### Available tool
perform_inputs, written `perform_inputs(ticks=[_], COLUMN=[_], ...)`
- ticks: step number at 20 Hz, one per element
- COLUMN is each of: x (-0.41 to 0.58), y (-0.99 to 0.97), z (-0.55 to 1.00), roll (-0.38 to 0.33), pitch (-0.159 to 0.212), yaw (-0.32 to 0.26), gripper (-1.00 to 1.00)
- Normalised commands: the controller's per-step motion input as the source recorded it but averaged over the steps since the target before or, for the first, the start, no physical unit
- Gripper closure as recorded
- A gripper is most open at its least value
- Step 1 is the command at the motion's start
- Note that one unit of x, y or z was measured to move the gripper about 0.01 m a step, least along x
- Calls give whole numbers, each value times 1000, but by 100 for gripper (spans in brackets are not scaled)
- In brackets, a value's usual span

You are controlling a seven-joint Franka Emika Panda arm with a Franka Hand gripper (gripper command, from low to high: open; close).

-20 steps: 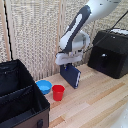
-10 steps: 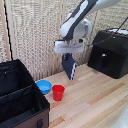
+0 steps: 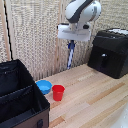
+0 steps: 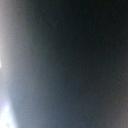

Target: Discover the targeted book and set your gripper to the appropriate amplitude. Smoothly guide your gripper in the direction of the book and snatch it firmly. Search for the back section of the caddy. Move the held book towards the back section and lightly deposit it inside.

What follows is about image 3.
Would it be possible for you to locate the black fabric storage box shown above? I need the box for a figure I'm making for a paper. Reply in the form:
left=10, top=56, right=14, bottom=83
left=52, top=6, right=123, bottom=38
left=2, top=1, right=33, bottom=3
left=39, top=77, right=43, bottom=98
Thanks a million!
left=0, top=59, right=51, bottom=128

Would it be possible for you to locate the blue bowl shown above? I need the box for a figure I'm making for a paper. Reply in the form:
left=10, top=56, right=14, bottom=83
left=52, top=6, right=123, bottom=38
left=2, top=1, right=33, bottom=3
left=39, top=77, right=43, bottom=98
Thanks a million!
left=35, top=79, right=53, bottom=96

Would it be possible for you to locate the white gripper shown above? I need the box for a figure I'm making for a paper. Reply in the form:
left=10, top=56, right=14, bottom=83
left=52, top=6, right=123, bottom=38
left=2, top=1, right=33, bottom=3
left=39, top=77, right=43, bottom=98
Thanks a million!
left=57, top=22, right=93, bottom=50

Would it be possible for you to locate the red plastic cup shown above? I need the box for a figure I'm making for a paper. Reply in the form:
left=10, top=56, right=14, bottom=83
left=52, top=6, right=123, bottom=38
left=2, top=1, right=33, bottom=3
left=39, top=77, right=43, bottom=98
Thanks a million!
left=51, top=84, right=66, bottom=102

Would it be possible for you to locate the dark blue book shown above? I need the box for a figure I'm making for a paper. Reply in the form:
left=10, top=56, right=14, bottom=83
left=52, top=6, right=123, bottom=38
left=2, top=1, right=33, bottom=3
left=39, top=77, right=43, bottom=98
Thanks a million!
left=66, top=42, right=76, bottom=71

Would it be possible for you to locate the beige woven folding screen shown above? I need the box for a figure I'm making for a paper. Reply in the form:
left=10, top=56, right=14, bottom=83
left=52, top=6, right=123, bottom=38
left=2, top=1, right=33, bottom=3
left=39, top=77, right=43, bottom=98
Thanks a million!
left=0, top=0, right=128, bottom=83

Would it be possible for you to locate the black hard case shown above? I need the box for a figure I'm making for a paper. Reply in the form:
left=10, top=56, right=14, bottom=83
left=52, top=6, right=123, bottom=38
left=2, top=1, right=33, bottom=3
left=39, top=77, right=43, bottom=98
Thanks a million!
left=87, top=27, right=128, bottom=80

